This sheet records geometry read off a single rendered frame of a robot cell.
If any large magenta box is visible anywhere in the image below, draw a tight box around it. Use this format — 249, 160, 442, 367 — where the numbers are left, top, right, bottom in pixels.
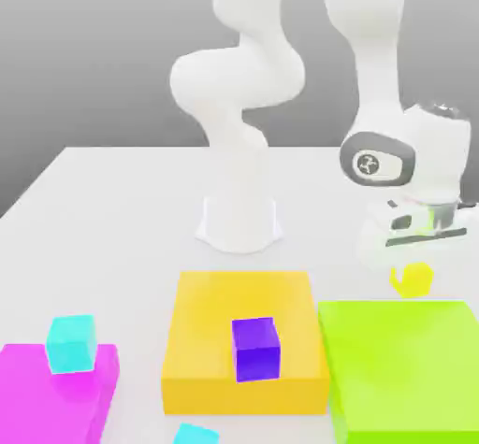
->
0, 343, 121, 444

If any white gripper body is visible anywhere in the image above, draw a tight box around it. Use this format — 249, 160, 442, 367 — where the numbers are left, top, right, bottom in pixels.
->
356, 222, 470, 271

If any large green box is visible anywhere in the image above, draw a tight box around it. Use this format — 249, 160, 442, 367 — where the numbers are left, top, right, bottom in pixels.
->
317, 300, 479, 444

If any small purple cube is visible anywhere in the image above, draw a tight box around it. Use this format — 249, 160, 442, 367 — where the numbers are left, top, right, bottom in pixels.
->
231, 316, 282, 383

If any small cyan cube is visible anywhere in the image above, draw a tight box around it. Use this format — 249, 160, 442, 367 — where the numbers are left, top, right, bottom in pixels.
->
45, 314, 97, 375
172, 422, 221, 444

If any small yellow cube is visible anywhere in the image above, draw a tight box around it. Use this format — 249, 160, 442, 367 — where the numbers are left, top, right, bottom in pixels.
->
389, 262, 435, 299

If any large orange box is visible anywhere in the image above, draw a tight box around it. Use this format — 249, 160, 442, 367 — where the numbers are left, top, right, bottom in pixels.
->
161, 270, 331, 416

